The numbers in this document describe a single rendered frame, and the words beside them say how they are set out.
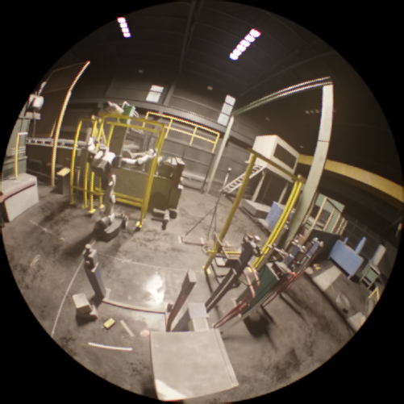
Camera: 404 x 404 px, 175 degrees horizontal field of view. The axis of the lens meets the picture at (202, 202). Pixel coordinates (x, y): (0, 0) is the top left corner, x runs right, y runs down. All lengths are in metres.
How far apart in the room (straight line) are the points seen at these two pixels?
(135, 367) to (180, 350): 1.00
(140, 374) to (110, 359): 0.29
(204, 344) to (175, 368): 0.16
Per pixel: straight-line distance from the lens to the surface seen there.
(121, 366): 1.56
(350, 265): 6.59
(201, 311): 0.67
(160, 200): 3.21
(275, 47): 11.05
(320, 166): 2.50
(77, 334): 1.68
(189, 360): 0.59
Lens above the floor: 1.53
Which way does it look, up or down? 17 degrees down
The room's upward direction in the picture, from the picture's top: 19 degrees clockwise
